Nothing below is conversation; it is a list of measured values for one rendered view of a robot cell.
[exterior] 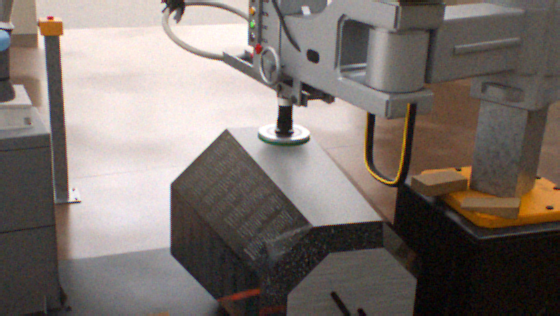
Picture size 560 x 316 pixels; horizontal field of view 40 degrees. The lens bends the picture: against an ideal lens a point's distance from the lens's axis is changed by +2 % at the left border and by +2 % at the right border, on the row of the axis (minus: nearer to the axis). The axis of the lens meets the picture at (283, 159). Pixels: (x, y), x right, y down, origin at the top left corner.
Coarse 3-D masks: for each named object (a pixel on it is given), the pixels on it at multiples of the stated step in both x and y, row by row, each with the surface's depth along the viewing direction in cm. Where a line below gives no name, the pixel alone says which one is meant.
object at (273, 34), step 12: (276, 0) 284; (288, 0) 283; (300, 0) 286; (312, 0) 289; (324, 0) 292; (288, 12) 285; (300, 12) 288; (312, 12) 291; (264, 24) 294; (276, 24) 286; (264, 36) 295; (276, 36) 287; (276, 48) 289; (264, 72) 299
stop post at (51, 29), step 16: (48, 32) 423; (48, 48) 428; (48, 64) 431; (48, 80) 434; (48, 96) 441; (64, 112) 443; (64, 128) 447; (64, 144) 450; (64, 160) 453; (64, 176) 457; (64, 192) 460
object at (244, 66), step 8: (224, 56) 338; (232, 56) 332; (248, 56) 342; (232, 64) 332; (240, 64) 326; (248, 64) 321; (248, 72) 321; (256, 72) 315; (256, 80) 316; (272, 80) 305; (272, 88) 306; (280, 88) 299; (288, 88) 295; (312, 88) 300; (288, 96) 296; (304, 96) 286; (312, 96) 290; (320, 96) 292; (328, 96) 291; (304, 104) 287; (328, 104) 292
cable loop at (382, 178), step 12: (408, 108) 242; (372, 120) 261; (408, 120) 243; (372, 132) 263; (408, 132) 245; (372, 144) 265; (408, 144) 246; (372, 156) 266; (408, 156) 248; (372, 168) 265; (408, 168) 250; (384, 180) 258; (396, 180) 252
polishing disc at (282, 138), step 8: (264, 128) 317; (272, 128) 317; (296, 128) 319; (304, 128) 320; (264, 136) 308; (272, 136) 308; (280, 136) 308; (288, 136) 309; (296, 136) 309; (304, 136) 310
